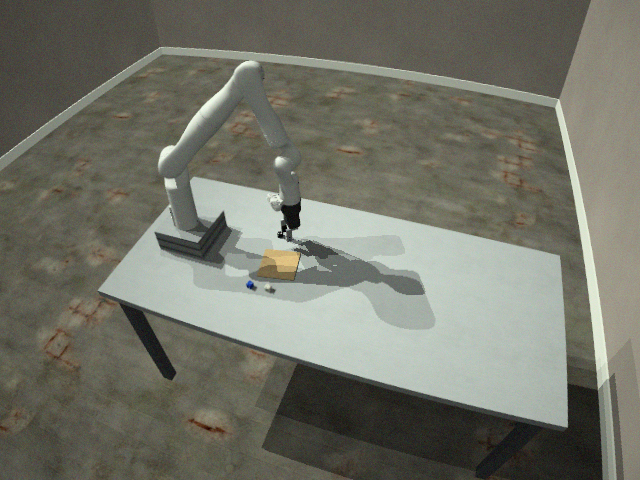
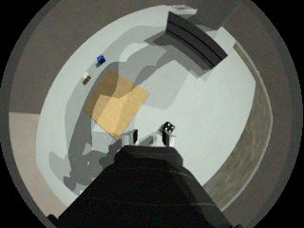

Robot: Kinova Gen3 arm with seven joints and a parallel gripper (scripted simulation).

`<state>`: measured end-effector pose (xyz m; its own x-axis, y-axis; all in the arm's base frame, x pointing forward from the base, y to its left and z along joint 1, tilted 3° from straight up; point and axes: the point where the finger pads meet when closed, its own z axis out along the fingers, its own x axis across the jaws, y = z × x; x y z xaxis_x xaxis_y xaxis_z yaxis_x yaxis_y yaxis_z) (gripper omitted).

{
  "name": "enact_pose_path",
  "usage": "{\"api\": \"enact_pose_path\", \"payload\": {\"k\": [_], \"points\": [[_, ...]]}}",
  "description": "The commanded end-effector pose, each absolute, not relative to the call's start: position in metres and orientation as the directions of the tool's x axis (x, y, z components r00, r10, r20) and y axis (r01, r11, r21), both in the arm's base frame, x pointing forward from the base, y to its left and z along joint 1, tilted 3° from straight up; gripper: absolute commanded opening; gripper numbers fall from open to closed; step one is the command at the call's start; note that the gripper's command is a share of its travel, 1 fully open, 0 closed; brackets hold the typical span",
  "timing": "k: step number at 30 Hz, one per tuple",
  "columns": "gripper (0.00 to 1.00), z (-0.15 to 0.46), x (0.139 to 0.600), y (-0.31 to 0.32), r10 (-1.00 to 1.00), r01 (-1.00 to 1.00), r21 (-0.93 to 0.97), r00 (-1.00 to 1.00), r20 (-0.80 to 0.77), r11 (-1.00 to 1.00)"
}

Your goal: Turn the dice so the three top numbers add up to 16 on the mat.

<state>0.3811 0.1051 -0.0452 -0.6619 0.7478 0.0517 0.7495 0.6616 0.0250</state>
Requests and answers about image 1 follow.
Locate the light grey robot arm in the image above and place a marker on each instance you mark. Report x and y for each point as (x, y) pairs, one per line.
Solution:
(173, 161)

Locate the tan flat square mat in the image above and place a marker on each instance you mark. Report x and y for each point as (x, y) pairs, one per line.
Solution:
(279, 264)

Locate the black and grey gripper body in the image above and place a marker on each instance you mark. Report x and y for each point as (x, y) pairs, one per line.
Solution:
(289, 205)

